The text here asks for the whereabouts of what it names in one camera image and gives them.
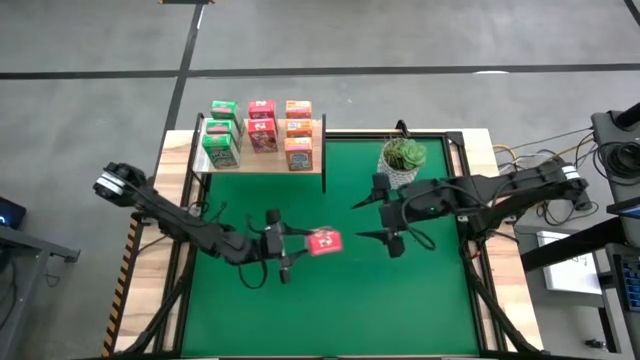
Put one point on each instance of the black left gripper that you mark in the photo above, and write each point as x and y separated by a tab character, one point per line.
270	245

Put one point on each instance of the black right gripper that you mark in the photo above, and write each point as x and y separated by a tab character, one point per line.
415	205

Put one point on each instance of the red Froot Loops cereal box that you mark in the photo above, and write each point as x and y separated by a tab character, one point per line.
325	242
262	136
262	109

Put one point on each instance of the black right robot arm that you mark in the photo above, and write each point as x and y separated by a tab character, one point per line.
520	182

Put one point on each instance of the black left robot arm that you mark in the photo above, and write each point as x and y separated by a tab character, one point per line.
175	222

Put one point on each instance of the green table mat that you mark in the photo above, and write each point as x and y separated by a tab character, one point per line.
300	315

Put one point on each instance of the green succulent plant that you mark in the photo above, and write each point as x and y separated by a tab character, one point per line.
405	155

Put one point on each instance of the black desk beam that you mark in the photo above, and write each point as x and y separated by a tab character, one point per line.
575	245

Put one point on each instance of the white board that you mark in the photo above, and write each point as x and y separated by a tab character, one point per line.
570	275

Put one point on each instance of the grey desk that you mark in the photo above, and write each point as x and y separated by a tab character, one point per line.
575	315
30	245

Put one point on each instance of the dark grey stand base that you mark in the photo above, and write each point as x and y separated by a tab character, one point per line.
607	125

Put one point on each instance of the dark laptop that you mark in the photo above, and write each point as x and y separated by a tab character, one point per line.
625	207

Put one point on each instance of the small black floor object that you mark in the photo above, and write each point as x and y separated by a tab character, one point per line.
595	344

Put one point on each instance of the keyboard with coloured keys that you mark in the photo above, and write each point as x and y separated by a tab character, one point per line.
631	285

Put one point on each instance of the black computer with blue lights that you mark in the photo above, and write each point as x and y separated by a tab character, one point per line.
12	210

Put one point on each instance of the wooden shelf with black frame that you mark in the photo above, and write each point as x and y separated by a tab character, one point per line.
262	164

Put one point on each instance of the black aluminium table frame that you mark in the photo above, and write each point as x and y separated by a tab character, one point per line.
177	325

